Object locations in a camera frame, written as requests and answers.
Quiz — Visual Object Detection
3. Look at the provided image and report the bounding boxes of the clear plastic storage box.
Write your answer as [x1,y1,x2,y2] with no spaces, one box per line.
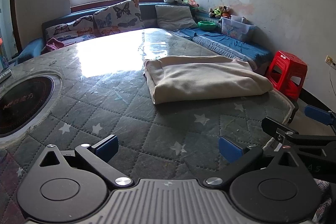
[221,15,257,42]

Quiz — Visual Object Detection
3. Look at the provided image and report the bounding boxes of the blue corner sofa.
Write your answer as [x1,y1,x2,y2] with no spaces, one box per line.
[17,7,273,75]

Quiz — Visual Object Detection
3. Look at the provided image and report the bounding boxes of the wall power outlet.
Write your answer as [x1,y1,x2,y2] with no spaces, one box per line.
[325,55,336,67]

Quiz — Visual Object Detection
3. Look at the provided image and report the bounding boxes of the green plastic bowl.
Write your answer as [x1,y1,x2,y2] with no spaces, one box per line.
[198,20,217,32]

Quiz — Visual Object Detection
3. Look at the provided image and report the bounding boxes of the large butterfly cushion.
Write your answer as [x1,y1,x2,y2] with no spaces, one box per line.
[93,0,145,36]

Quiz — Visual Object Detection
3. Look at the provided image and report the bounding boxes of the colourful plush toys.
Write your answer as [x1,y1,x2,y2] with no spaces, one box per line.
[209,6,231,19]

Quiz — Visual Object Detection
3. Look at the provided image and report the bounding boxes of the black round induction cooktop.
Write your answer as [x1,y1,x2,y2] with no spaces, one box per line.
[1,76,55,137]

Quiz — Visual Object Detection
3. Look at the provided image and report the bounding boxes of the cream beige garment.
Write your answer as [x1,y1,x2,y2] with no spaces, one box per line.
[143,56,273,105]

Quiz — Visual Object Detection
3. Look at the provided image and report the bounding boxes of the grey plain cushion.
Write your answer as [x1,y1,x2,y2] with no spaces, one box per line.
[155,5,198,31]

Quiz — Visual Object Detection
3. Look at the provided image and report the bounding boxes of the red plastic stool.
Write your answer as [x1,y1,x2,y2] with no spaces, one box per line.
[266,51,307,101]

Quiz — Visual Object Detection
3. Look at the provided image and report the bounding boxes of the small butterfly cushion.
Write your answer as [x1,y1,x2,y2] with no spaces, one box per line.
[45,15,96,45]

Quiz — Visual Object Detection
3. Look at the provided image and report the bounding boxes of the white remote control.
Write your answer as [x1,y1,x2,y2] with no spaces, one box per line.
[0,69,12,83]

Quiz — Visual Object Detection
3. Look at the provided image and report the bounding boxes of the magenta cloth on sofa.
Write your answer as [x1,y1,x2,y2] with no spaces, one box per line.
[41,38,66,54]

